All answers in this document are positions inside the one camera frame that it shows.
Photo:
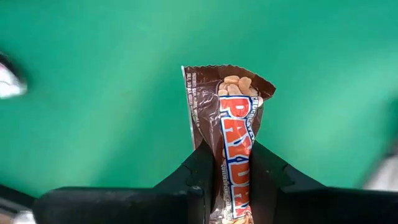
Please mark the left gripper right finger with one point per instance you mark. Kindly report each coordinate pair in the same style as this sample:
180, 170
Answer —
311, 205

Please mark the brown PayDay candy bar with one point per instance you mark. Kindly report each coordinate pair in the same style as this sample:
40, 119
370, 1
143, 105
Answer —
236, 124

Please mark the black table frame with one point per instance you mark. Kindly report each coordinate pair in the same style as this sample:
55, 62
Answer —
14, 196

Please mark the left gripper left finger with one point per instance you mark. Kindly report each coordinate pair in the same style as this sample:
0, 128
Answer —
124, 205

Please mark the artificial succulent plant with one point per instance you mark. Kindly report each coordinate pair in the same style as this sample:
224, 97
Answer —
9, 84

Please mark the green table mat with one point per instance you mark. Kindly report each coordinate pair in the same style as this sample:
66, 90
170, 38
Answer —
109, 109

